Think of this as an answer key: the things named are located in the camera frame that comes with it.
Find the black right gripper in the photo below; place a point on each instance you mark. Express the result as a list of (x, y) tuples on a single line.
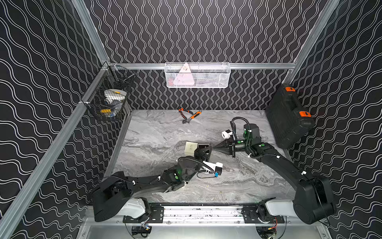
[(229, 146)]

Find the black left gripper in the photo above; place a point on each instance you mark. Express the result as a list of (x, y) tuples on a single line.
[(198, 157)]

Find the cream jewelry box sleeve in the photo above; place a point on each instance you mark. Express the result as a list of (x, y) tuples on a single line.
[(190, 148)]

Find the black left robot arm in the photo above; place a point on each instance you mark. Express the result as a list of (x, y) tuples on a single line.
[(118, 190)]

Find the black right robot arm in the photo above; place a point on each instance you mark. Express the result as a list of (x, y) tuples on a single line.
[(313, 200)]

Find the black plastic tool case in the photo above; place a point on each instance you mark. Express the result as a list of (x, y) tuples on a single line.
[(288, 119)]

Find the pink triangular card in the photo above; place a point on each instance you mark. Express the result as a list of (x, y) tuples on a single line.
[(185, 77)]

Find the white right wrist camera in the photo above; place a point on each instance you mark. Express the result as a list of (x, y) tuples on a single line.
[(227, 134)]

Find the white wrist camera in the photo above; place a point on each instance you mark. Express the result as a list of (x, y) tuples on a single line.
[(227, 134), (213, 168)]

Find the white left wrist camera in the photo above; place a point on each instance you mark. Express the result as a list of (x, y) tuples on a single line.
[(213, 168)]

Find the orange handled adjustable wrench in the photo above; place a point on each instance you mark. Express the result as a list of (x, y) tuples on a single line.
[(193, 115)]

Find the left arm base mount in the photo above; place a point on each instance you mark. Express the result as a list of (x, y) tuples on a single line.
[(153, 215)]

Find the aluminium front rail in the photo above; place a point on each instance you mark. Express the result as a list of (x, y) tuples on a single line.
[(195, 216)]

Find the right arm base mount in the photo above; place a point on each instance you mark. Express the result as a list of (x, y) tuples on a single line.
[(259, 215)]

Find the white wire wall basket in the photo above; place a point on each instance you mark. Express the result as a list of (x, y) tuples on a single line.
[(206, 74)]

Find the black wire corner basket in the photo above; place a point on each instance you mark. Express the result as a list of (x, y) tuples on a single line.
[(109, 99)]

